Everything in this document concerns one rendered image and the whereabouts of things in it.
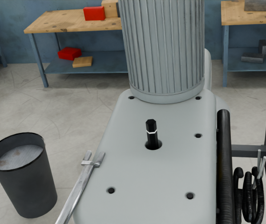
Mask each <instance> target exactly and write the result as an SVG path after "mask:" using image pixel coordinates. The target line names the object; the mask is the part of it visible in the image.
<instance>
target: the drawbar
mask: <svg viewBox="0 0 266 224"><path fill-rule="evenodd" d="M145 124H146V130H147V131H148V132H155V131H156V130H157V125H156V121H155V120H154V119H148V120H147V121H146V123H145ZM148 132H147V139H148V146H149V150H157V149H159V146H158V137H157V131H156V132H155V133H152V134H149V133H148Z"/></svg>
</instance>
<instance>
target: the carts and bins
mask: <svg viewBox="0 0 266 224"><path fill-rule="evenodd" d="M43 140H44V139H43V137H42V136H40V135H39V134H36V133H33V132H22V133H17V134H13V135H10V136H8V137H5V138H4V139H2V140H0V183H1V185H2V187H3V189H4V190H5V192H6V194H7V195H8V197H9V199H10V201H11V202H12V204H13V206H14V207H15V209H16V211H17V212H18V214H19V215H20V216H22V217H24V218H28V219H29V218H37V217H40V216H43V215H44V214H46V213H48V212H49V211H50V210H51V209H52V208H53V207H54V206H55V204H56V202H57V192H56V188H55V184H54V180H53V176H52V172H51V168H50V164H49V160H48V156H47V152H46V148H45V143H44V141H43Z"/></svg>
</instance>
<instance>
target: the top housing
mask: <svg viewBox="0 0 266 224"><path fill-rule="evenodd" d="M148 119H154V120H155V121H156V125H157V137H158V146H159V149H157V150H149V146H148V139H147V131H146V124H145V123H146V121H147V120H148ZM100 152H105V156H104V158H103V161H102V163H101V164H100V166H99V167H98V168H97V167H94V169H93V171H92V174H91V176H90V178H89V180H88V182H87V184H86V186H85V188H84V190H83V192H82V195H81V196H80V199H79V201H78V203H77V205H76V207H75V209H74V211H73V220H74V223H75V224H216V97H215V95H214V94H213V93H212V92H211V91H209V90H208V89H205V88H203V89H202V90H201V91H200V92H199V93H198V94H197V95H195V96H194V97H192V98H190V99H188V100H185V101H182V102H178V103H174V104H153V103H149V102H145V101H143V100H141V99H139V98H137V97H136V96H134V95H133V93H132V92H131V90H130V89H127V90H125V91H123V92H122V93H121V94H120V96H119V98H118V100H117V103H116V105H115V107H114V110H113V112H112V115H111V117H110V119H109V121H108V124H107V126H106V129H105V131H104V134H103V136H102V138H101V140H100V143H99V145H98V148H97V150H96V152H95V155H94V157H93V160H92V161H96V160H97V158H98V156H99V154H100Z"/></svg>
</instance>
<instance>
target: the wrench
mask: <svg viewBox="0 0 266 224"><path fill-rule="evenodd" d="M91 155H92V152H91V151H89V150H88V151H87V152H86V154H85V156H84V158H83V160H82V163H81V165H82V166H84V168H83V170H82V172H81V174H80V176H79V177H78V179H77V181H76V183H75V185H74V187H73V189H72V191H71V193H70V195H69V197H68V199H67V201H66V203H65V205H64V207H63V209H62V211H61V213H60V215H59V217H58V219H57V221H56V223H55V224H68V222H69V220H70V218H71V215H72V213H73V211H74V209H75V207H76V205H77V203H78V201H79V199H80V196H81V195H82V192H83V190H84V188H85V186H86V184H87V182H88V180H89V178H90V176H91V174H92V171H93V169H94V167H97V168H98V167H99V166H100V164H101V163H102V161H103V158H104V156H105V152H100V154H99V156H98V158H97V160H96V161H89V159H90V157H91Z"/></svg>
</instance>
